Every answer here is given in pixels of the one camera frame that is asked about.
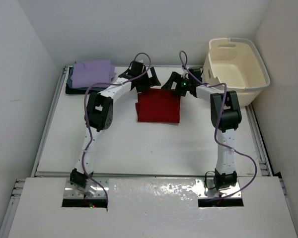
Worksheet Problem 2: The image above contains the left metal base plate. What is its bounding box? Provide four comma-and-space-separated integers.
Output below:
63, 181, 109, 199

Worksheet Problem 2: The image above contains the cream laundry basket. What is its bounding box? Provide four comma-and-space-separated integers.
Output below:
203, 38, 271, 107

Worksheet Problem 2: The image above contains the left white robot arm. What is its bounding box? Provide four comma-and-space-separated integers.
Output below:
70, 60, 161, 189

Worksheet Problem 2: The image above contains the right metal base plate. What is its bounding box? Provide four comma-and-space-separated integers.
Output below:
196, 178, 242, 199

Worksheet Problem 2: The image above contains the metal base plate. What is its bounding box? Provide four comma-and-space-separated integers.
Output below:
196, 178, 242, 199
63, 181, 109, 199

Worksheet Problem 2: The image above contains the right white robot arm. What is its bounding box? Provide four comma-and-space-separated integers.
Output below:
162, 67, 242, 190

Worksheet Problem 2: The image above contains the black t shirt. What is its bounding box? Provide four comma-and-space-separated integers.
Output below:
65, 84, 103, 95

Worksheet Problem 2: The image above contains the lilac cloth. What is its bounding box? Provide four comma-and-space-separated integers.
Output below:
72, 59, 116, 88

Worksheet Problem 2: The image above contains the blue shirt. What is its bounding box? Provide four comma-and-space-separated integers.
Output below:
66, 67, 108, 91

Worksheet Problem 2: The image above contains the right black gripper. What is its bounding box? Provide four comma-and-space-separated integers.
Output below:
162, 71, 192, 97

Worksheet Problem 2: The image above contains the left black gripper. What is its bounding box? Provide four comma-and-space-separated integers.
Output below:
137, 67, 160, 92

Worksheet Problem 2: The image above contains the red shirt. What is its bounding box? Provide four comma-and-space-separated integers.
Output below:
135, 88, 181, 124

